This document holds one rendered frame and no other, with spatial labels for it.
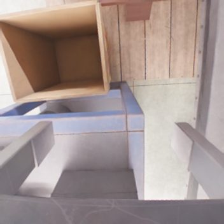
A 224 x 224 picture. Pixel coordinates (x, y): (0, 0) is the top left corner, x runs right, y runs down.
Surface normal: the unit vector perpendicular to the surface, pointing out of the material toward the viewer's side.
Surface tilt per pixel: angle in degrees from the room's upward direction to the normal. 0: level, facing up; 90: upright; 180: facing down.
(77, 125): 0
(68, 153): 0
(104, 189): 90
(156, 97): 0
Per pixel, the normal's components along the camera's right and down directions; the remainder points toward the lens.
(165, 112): -0.02, 0.30
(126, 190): -0.07, -0.95
